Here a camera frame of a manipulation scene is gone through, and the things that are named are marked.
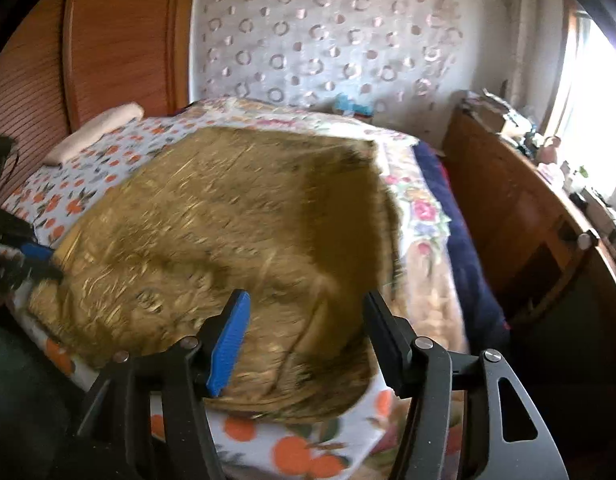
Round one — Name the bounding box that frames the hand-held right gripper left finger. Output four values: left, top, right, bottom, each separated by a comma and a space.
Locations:
63, 289, 251, 480

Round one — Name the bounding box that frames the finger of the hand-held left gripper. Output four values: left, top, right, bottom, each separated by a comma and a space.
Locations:
17, 241, 56, 264
15, 260, 64, 285

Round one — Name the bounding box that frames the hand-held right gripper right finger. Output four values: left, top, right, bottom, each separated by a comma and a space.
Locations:
364, 291, 571, 480

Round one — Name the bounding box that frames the golden brown fuzzy garment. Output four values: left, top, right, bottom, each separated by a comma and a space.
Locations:
27, 127, 403, 418

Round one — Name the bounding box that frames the floral printed bedsheet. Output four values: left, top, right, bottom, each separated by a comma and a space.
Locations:
0, 97, 473, 480

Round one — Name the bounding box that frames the navy blue blanket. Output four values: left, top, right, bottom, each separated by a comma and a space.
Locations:
413, 140, 513, 353

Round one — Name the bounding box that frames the cream rolled pillow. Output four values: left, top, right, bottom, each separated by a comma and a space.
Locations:
42, 102, 145, 167

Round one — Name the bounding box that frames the wooden cabinet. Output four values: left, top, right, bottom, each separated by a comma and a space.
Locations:
442, 105, 616, 323

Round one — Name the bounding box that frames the blue toy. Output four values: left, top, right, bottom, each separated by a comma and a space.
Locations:
333, 93, 375, 117

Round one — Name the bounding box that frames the pink figurine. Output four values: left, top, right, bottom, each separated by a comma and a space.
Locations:
538, 136, 563, 166

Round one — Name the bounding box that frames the pile of books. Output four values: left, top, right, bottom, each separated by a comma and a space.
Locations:
463, 87, 526, 135

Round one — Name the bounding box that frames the white curtain with circles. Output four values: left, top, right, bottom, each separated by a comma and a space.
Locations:
188, 0, 519, 122

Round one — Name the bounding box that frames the bright window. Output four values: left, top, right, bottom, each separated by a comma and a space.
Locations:
563, 5, 616, 206

